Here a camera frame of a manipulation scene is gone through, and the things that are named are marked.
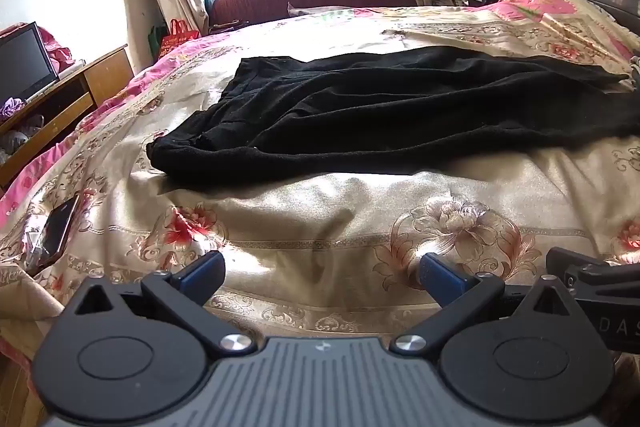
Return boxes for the grey clutter on shelf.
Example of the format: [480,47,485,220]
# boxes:
[0,114,47,160]

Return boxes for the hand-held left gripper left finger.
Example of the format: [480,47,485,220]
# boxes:
[62,251,257,354]

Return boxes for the purple cloth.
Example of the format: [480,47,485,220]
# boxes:
[0,97,27,121]

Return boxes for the wooden television cabinet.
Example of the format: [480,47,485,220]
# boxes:
[0,44,135,188]

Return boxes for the white cloth on sofa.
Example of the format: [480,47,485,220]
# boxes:
[287,2,322,18]

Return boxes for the black pants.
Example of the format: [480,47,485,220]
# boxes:
[146,46,640,182]

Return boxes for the cream pink pillow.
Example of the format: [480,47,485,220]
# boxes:
[500,0,636,58]

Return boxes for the black television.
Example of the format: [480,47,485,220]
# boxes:
[0,22,60,105]

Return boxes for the green bag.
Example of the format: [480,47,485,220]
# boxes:
[148,25,168,58]

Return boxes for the pink floral quilt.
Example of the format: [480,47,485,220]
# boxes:
[0,34,236,228]

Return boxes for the pink cloth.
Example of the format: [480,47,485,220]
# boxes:
[0,23,74,74]

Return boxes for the red shopping bag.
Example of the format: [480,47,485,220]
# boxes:
[159,19,201,58]

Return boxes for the clear plastic wrapper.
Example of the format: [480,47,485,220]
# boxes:
[21,213,53,275]

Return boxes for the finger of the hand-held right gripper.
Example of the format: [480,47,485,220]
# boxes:
[546,247,613,290]

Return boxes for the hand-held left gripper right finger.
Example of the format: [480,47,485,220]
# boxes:
[390,252,581,355]

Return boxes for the black smartphone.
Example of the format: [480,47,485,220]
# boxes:
[37,194,82,269]

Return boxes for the beige floral bedspread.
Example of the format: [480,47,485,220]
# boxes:
[0,4,640,358]

